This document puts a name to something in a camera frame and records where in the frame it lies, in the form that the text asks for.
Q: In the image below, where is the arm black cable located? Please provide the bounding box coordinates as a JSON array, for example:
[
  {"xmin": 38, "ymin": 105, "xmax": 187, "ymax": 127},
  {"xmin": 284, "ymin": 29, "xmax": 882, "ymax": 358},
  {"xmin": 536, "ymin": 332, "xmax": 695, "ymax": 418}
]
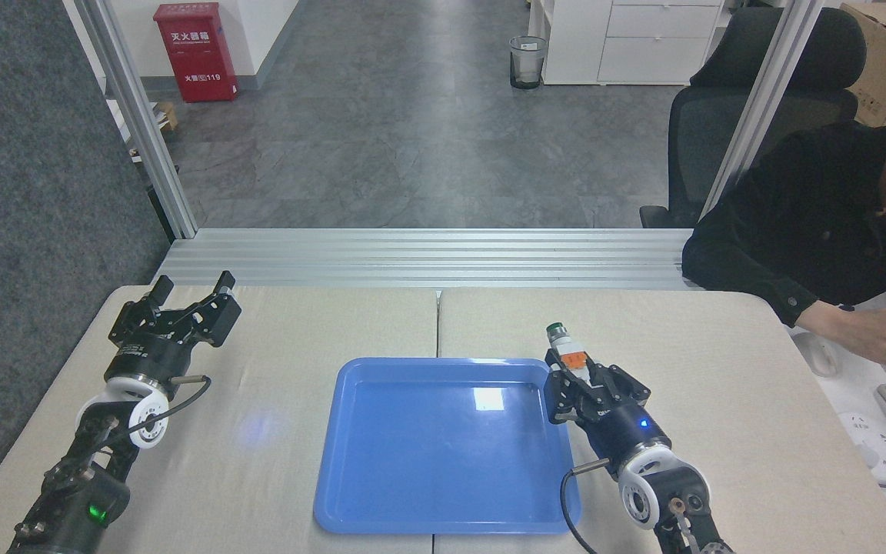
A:
[
  {"xmin": 93, "ymin": 374, "xmax": 213, "ymax": 449},
  {"xmin": 560, "ymin": 459, "xmax": 613, "ymax": 554}
]

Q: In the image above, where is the white drawer cabinet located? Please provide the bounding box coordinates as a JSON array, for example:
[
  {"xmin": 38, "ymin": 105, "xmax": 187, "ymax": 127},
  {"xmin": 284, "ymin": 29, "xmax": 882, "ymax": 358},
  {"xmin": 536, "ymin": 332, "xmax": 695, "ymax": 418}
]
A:
[{"xmin": 528, "ymin": 0, "xmax": 730, "ymax": 86}]

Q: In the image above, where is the black office chair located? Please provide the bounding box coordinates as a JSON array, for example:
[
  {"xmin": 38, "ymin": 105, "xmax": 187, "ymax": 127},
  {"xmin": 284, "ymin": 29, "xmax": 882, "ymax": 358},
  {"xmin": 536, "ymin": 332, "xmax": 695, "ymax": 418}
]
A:
[{"xmin": 639, "ymin": 8, "xmax": 867, "ymax": 229}]

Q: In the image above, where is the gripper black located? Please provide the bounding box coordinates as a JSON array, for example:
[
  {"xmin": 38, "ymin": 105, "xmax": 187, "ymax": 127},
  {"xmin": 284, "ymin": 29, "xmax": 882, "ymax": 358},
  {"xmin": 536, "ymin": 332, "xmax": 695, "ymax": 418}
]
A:
[
  {"xmin": 107, "ymin": 271, "xmax": 243, "ymax": 388},
  {"xmin": 544, "ymin": 350, "xmax": 673, "ymax": 474}
]

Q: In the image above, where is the mesh waste bin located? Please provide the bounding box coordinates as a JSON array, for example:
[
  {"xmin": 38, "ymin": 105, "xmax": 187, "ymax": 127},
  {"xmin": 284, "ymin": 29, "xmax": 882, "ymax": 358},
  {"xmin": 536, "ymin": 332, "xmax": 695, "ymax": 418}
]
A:
[{"xmin": 509, "ymin": 36, "xmax": 548, "ymax": 90}]

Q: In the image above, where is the grey felt partition panel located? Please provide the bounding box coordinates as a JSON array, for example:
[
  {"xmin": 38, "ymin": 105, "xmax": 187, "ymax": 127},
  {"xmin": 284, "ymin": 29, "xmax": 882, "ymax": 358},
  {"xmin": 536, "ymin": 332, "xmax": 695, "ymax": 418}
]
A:
[{"xmin": 0, "ymin": 0, "xmax": 175, "ymax": 533}]

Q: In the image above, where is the white computer mouse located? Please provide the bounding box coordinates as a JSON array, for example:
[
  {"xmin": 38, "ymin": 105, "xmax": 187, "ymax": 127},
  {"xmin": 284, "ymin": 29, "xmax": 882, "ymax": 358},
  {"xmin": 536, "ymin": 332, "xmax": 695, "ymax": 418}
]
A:
[{"xmin": 791, "ymin": 332, "xmax": 841, "ymax": 378}]

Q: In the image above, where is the blue plastic tray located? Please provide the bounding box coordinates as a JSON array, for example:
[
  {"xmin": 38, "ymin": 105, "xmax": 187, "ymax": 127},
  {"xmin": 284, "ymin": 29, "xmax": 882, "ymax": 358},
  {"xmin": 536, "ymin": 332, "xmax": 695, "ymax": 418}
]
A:
[{"xmin": 313, "ymin": 357, "xmax": 582, "ymax": 536}]

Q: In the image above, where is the person's hand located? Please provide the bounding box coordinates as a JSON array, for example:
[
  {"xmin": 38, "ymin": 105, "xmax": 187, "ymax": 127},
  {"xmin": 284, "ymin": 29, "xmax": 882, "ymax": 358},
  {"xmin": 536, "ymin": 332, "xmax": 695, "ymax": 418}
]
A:
[{"xmin": 834, "ymin": 308, "xmax": 886, "ymax": 372}]

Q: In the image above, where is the person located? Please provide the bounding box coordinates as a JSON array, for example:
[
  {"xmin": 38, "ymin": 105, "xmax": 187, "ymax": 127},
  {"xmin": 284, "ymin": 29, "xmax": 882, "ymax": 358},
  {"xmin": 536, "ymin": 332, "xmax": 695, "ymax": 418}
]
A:
[{"xmin": 681, "ymin": 119, "xmax": 886, "ymax": 339}]

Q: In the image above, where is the white power strip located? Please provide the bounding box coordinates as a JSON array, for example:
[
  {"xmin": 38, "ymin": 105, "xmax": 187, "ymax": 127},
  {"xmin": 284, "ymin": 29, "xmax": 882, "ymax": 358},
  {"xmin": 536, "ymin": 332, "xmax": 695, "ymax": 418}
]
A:
[{"xmin": 835, "ymin": 412, "xmax": 886, "ymax": 485}]

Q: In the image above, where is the silver aluminium post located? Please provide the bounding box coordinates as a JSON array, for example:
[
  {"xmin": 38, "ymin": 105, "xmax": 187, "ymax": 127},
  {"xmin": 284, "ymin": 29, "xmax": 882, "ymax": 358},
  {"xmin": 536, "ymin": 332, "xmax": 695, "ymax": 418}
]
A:
[
  {"xmin": 701, "ymin": 0, "xmax": 826, "ymax": 216},
  {"xmin": 74, "ymin": 0, "xmax": 199, "ymax": 239}
]

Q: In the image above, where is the red fire extinguisher box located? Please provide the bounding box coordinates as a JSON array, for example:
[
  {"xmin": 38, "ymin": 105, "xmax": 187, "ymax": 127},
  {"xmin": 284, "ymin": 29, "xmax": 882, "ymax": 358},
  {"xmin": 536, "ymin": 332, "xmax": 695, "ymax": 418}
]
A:
[{"xmin": 153, "ymin": 2, "xmax": 239, "ymax": 104}]

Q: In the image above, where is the silver aluminium rail base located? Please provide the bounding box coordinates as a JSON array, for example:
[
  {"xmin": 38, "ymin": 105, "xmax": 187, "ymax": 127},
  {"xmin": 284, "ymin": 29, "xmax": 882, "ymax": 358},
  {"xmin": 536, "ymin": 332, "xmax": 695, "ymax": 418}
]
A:
[{"xmin": 152, "ymin": 228, "xmax": 709, "ymax": 291}]

